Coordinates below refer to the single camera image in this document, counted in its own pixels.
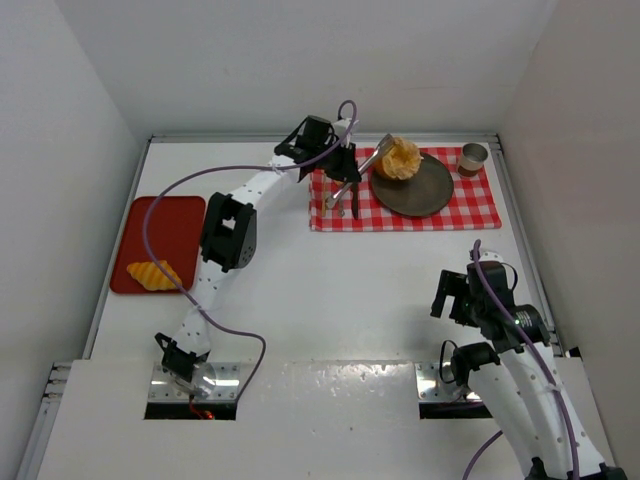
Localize round orange bread bun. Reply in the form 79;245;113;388
374;137;422;181

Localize metal tongs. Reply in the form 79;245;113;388
327;134;394;209

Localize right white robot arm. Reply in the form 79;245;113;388
431;261;626;479

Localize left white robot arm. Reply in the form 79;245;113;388
155;114;362;398

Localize black knife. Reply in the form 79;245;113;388
351;182;359;220

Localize gold fork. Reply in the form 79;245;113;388
320;171;330;218

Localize dark round plate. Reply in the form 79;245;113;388
370;153;454;217

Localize metal cup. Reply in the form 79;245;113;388
456;143;489;178

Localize red tray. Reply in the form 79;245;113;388
110;196;206;295

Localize orange croissant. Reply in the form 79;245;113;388
126;260;182;292

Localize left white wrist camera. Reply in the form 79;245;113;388
332;118;359;147

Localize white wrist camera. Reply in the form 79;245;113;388
332;118;359;147
470;247;505;264

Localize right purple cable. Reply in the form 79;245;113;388
459;239;581;480

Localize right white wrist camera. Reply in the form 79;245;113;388
470;247;505;264

